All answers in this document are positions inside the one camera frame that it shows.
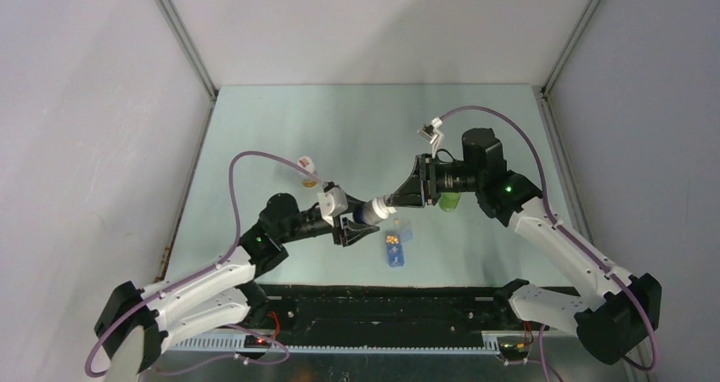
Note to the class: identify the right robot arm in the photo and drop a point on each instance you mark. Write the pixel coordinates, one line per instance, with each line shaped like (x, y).
(613, 310)

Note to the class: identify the left control board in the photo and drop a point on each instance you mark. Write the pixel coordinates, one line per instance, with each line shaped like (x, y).
(257, 342)

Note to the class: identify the right aluminium frame post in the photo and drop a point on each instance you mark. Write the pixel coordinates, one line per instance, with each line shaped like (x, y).
(578, 31)

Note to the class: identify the aluminium frame post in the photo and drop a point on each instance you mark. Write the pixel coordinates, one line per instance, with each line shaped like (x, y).
(578, 31)
(168, 10)

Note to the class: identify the left aluminium frame post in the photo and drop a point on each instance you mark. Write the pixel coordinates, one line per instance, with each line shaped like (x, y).
(168, 10)

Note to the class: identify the white bottle orange label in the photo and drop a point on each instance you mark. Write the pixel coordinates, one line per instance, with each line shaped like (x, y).
(309, 171)

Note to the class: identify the green pill bottle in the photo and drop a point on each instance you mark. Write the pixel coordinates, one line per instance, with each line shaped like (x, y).
(449, 201)

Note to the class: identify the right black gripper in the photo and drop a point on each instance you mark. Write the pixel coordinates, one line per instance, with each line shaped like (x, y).
(419, 190)

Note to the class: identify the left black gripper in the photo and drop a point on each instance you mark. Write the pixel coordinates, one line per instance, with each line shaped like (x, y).
(350, 232)

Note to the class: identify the blue pill organizer box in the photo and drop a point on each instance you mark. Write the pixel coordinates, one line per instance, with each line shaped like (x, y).
(394, 239)

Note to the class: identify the right control board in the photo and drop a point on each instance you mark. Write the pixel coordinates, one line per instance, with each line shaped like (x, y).
(514, 347)

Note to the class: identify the white pill bottle blue label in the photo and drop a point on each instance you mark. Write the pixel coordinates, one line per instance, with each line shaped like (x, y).
(374, 211)

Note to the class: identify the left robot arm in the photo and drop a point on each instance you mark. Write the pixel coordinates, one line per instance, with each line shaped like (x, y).
(225, 292)

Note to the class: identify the control board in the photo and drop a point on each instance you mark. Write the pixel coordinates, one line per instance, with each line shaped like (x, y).
(257, 342)
(514, 347)

